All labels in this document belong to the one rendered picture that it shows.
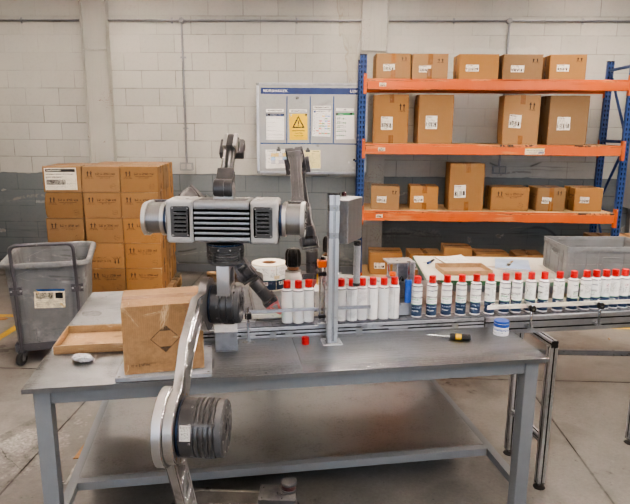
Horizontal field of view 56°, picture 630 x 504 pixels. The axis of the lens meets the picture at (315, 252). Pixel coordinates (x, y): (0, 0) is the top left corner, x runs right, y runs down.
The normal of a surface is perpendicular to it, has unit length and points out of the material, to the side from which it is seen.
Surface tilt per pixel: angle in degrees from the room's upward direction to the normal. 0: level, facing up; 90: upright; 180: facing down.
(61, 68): 90
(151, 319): 90
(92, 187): 90
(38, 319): 94
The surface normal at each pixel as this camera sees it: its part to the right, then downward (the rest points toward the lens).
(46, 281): 0.29, 0.26
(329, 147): -0.04, 0.21
